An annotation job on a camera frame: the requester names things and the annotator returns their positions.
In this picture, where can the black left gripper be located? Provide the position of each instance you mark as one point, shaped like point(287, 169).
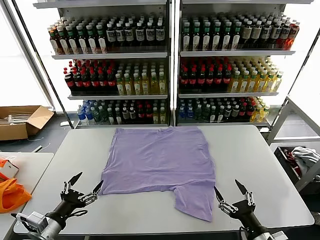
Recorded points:
point(70, 202)

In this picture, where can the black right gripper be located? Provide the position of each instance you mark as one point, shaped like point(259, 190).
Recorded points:
point(243, 211)

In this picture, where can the purple t-shirt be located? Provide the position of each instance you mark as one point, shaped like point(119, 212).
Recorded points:
point(160, 160)

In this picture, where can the black plastic crate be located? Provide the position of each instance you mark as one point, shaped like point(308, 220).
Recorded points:
point(285, 162)

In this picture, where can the red garment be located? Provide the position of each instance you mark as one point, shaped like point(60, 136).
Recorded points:
point(290, 155)

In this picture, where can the blue water bottle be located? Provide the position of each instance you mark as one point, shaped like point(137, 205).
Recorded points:
point(89, 116)
point(182, 115)
point(190, 115)
point(81, 117)

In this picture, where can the orange fabric bag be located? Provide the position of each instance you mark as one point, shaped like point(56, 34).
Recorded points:
point(10, 197)

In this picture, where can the white and orange carton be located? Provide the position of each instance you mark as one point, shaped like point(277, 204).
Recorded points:
point(11, 170)

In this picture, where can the green tinted bottle white cap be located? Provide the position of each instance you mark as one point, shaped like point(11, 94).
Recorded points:
point(198, 114)
point(205, 114)
point(103, 116)
point(96, 116)

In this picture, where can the dark green bottle white cap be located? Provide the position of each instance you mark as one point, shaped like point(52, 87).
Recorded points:
point(118, 116)
point(111, 117)

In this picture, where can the clear plastic bag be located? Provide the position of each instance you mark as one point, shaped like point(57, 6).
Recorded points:
point(7, 157)

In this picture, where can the white crumpled garment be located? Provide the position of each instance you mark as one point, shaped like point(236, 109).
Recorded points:
point(305, 157)

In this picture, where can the small dark tea bottle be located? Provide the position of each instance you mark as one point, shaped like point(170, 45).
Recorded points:
point(220, 115)
point(213, 115)
point(132, 116)
point(125, 116)
point(235, 113)
point(227, 114)

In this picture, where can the open cardboard box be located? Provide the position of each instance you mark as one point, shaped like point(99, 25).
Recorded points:
point(12, 131)

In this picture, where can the cola bottle red cap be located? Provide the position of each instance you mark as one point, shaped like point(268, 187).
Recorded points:
point(77, 82)
point(94, 81)
point(226, 80)
point(218, 80)
point(69, 82)
point(250, 112)
point(102, 81)
point(201, 80)
point(192, 80)
point(242, 112)
point(86, 81)
point(141, 115)
point(111, 81)
point(148, 115)
point(183, 80)
point(209, 80)

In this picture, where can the white packing strips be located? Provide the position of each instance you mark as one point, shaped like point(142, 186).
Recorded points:
point(20, 117)

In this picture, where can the grey metal shelf unit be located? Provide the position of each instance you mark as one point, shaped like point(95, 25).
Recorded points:
point(110, 55)
point(237, 53)

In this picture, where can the dark tea bottle green band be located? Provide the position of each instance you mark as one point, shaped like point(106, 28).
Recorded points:
point(71, 42)
point(216, 37)
point(91, 41)
point(206, 37)
point(62, 42)
point(186, 37)
point(196, 37)
point(81, 42)
point(226, 37)
point(101, 41)
point(236, 37)

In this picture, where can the reddish tea bottle white label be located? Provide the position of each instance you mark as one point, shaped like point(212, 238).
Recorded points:
point(53, 42)

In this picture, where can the dark bottle white square label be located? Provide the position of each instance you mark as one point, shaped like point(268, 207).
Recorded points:
point(120, 35)
point(129, 35)
point(149, 35)
point(160, 34)
point(140, 35)
point(266, 35)
point(285, 35)
point(111, 36)
point(276, 35)

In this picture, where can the dark bottle beige label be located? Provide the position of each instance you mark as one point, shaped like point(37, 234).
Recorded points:
point(256, 35)
point(247, 35)

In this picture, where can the red drink bottle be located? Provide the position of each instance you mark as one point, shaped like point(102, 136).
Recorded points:
point(294, 36)

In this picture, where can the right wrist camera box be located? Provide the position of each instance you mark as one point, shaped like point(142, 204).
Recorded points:
point(280, 236)

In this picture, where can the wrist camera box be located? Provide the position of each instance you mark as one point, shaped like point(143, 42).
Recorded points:
point(33, 220)
point(280, 236)

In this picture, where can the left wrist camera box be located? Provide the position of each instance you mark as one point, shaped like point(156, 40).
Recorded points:
point(33, 220)

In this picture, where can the small grey floor bracket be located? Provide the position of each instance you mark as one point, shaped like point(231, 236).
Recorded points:
point(37, 148)

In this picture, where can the grey metal frame cart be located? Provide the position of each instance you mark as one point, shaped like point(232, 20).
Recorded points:
point(281, 120)

